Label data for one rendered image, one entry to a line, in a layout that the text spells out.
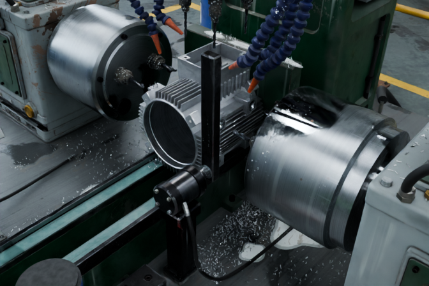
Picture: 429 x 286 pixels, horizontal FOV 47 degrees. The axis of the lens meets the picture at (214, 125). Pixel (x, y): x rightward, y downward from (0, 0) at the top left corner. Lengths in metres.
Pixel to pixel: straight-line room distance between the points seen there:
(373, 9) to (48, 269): 0.92
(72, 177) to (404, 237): 0.82
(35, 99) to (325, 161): 0.83
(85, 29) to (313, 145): 0.61
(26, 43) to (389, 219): 0.92
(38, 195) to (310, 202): 0.69
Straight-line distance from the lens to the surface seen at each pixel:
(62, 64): 1.21
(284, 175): 0.82
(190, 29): 1.17
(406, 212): 0.71
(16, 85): 1.41
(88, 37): 1.16
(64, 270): 0.51
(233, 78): 1.03
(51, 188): 1.27
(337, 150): 0.80
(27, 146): 1.43
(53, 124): 1.40
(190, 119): 0.95
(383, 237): 0.76
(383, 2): 1.26
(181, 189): 0.86
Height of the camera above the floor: 1.60
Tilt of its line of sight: 34 degrees down
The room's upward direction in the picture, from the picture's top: 1 degrees clockwise
